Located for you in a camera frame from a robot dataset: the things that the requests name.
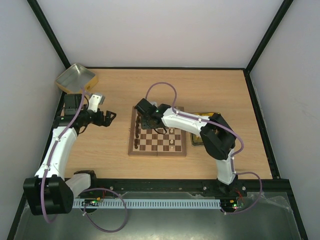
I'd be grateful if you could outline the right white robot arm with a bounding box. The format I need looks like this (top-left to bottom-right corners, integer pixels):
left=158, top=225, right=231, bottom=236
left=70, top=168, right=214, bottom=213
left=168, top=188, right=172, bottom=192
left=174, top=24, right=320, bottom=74
left=134, top=98, right=244, bottom=196

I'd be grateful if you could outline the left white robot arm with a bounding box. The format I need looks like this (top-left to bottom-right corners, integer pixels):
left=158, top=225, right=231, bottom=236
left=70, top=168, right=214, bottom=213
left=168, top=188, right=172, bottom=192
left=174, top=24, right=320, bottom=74
left=23, top=109, right=117, bottom=216

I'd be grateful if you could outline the wooden chess board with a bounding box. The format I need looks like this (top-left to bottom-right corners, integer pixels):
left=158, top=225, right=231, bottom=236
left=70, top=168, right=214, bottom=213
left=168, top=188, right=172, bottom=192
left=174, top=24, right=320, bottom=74
left=127, top=108, right=187, bottom=157

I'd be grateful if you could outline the empty silver tin lid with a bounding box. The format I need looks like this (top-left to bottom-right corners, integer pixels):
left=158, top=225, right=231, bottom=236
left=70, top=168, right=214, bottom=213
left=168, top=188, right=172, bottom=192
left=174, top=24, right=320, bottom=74
left=55, top=63, right=99, bottom=96

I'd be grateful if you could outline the gold green tin box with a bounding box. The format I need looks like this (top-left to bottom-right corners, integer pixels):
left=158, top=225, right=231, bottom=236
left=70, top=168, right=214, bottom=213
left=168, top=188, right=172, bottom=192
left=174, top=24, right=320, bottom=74
left=190, top=112, right=221, bottom=147

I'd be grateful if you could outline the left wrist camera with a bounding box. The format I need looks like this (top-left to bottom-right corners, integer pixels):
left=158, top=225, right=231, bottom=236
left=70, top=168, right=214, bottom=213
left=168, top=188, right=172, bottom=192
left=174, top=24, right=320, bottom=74
left=88, top=93, right=105, bottom=113

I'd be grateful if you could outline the white slotted cable duct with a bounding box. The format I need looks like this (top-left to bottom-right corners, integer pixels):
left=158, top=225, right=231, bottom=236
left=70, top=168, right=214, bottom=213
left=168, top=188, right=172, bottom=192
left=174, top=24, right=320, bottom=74
left=72, top=198, right=221, bottom=210

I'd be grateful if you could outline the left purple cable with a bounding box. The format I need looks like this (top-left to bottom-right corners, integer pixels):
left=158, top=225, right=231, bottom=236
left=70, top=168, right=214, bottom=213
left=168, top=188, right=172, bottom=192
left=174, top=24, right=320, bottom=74
left=39, top=87, right=129, bottom=234

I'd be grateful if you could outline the black aluminium frame rail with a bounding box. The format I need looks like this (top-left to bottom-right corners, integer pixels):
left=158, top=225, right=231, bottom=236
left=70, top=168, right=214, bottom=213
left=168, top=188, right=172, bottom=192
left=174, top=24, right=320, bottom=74
left=24, top=177, right=292, bottom=198

